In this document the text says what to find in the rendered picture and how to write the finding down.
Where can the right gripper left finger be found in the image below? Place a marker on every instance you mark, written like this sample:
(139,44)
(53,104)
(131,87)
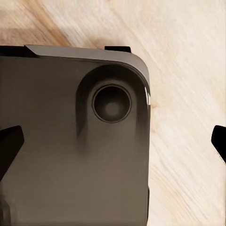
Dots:
(11,141)

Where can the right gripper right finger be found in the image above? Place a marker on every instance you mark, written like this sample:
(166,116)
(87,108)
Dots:
(218,139)

